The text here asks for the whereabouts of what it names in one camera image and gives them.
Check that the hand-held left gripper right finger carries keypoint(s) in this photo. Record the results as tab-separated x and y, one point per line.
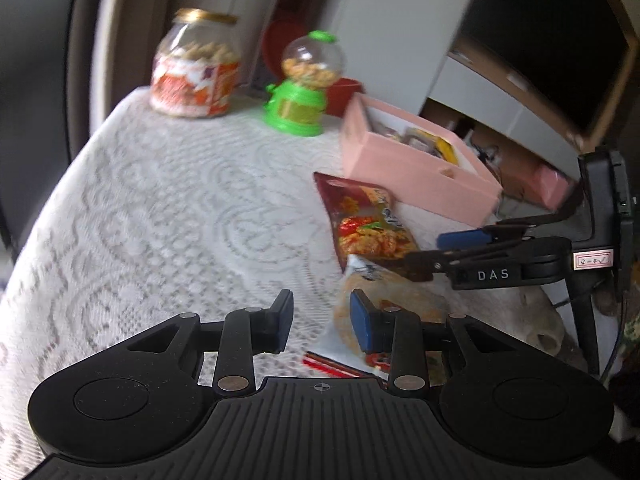
362	320

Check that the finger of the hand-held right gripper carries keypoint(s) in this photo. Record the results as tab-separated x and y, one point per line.
425	264
462	240

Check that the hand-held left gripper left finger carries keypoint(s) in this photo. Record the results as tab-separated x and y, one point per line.
284	322

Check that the clear packet of brown snacks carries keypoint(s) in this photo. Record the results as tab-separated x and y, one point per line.
425	301

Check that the large red snack packet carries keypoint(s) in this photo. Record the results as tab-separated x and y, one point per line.
360	220

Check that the pink cardboard box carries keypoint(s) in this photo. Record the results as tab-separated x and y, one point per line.
400	170

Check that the pink pouch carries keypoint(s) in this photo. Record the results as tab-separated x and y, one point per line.
555	187

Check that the yellow snack packet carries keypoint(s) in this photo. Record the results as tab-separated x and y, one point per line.
446	151

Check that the white shelf unit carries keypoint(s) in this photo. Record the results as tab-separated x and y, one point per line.
525	116

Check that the red plastic container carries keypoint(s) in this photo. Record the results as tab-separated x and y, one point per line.
345	95

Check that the green candy dispenser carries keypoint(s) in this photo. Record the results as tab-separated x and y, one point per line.
300	105

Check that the dark television screen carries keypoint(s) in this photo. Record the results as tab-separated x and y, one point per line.
540	35

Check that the white cabinet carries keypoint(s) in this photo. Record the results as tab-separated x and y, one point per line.
390	25

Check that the clear jar with gold lid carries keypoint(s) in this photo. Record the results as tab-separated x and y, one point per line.
195	75

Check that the red round lid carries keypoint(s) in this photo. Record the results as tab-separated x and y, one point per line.
277	45

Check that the silver refrigerator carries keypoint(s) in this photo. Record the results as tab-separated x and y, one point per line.
35	60

